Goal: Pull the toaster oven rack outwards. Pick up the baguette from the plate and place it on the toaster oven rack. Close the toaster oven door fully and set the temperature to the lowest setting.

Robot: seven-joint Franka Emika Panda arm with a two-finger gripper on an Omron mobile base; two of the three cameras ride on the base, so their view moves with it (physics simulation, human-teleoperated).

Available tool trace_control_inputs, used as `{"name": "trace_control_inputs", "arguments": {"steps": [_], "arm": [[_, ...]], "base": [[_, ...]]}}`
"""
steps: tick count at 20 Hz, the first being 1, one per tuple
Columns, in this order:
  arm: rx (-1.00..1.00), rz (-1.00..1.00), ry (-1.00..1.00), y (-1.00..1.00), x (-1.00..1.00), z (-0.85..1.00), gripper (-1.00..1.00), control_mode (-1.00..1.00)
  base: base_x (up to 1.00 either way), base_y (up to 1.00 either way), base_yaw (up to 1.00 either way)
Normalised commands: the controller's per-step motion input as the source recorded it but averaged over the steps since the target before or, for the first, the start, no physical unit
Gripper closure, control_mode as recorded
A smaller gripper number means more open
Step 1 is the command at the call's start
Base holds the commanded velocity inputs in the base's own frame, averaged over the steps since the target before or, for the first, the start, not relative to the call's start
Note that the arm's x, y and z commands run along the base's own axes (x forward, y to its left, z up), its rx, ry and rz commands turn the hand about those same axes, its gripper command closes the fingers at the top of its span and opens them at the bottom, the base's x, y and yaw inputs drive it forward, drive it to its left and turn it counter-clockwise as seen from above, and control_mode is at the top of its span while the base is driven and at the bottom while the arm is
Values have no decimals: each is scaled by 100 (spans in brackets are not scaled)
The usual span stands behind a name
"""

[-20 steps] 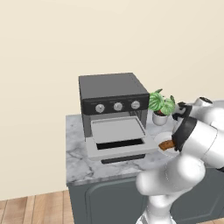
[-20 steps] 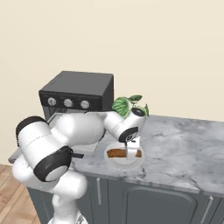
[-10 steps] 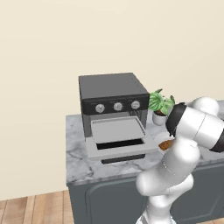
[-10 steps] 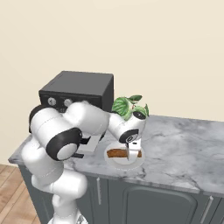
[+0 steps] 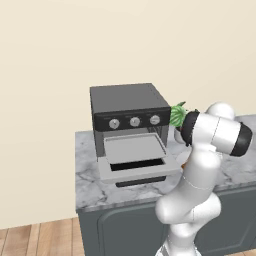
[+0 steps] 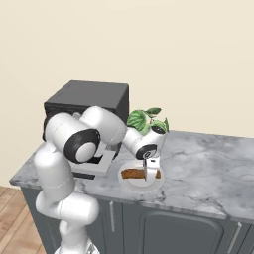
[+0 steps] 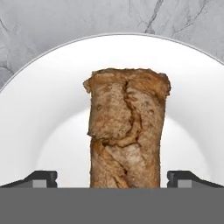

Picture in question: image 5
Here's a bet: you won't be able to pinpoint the grey cabinet door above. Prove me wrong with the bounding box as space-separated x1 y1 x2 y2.
195 189 256 252
96 202 170 256

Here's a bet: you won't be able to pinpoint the dark grey toaster oven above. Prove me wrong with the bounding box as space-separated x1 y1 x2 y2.
89 82 172 159

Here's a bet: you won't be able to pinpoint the grey toaster oven rack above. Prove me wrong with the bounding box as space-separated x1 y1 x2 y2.
103 132 168 165

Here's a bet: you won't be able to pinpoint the grey kitchen counter cabinet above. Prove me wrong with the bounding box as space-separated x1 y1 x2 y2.
76 185 256 256

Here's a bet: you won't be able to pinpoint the grey toaster oven door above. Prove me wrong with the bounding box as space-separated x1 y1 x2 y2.
97 153 183 185

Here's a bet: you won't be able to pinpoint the dark toaster oven door handle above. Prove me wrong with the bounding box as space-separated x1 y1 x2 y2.
115 175 167 188

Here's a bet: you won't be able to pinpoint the silver toaster oven knob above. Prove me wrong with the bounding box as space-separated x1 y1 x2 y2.
149 114 161 126
108 118 121 130
129 116 141 128

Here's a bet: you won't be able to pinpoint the green potted plant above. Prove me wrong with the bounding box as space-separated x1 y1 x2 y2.
168 101 188 145

